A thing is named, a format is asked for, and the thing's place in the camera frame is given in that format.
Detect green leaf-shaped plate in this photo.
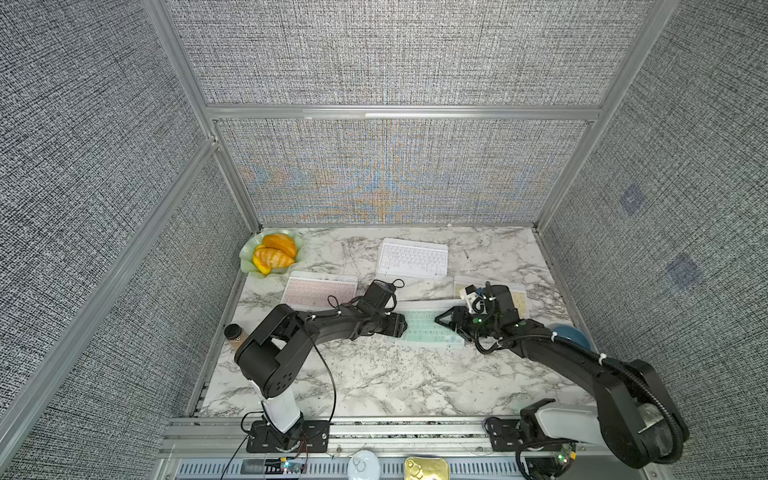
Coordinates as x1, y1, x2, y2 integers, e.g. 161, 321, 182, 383
238, 229, 304, 278

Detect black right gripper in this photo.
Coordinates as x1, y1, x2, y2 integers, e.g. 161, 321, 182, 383
431, 306, 499, 341

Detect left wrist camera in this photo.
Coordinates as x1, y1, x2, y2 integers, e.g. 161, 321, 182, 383
362, 278, 406, 314

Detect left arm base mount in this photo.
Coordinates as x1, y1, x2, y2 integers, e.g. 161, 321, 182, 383
246, 419, 330, 456

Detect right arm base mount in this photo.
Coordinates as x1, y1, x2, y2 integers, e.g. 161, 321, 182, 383
483, 399, 606, 479

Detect orange bread pastry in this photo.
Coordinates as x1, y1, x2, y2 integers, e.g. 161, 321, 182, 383
252, 233, 298, 275

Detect pink keyboard back left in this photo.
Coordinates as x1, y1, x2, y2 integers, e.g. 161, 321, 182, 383
281, 271, 358, 310

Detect green keyboard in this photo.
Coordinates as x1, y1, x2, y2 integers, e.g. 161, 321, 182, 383
394, 299, 465, 349

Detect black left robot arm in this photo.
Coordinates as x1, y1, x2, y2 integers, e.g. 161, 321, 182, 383
224, 297, 408, 434

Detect aluminium front rail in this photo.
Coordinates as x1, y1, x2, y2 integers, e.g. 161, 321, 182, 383
150, 414, 673, 479

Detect gold metal tin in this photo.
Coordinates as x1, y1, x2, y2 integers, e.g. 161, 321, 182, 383
404, 457, 450, 480

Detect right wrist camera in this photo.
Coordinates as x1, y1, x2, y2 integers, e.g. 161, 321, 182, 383
458, 282, 517, 316

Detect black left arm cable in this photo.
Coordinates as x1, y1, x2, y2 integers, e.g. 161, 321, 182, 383
218, 341, 338, 480

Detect yellow keyboard mid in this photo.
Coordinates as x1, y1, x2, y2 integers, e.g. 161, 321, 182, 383
453, 276, 530, 318

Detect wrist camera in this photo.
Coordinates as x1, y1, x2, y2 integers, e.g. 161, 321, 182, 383
458, 282, 517, 316
362, 278, 406, 314

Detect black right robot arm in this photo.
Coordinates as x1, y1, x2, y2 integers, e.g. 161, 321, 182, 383
434, 306, 690, 469

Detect white keyboard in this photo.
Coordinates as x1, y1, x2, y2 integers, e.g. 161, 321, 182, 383
376, 238, 449, 279

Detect blue bowl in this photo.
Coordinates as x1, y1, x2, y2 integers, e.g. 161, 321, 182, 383
550, 324, 593, 350

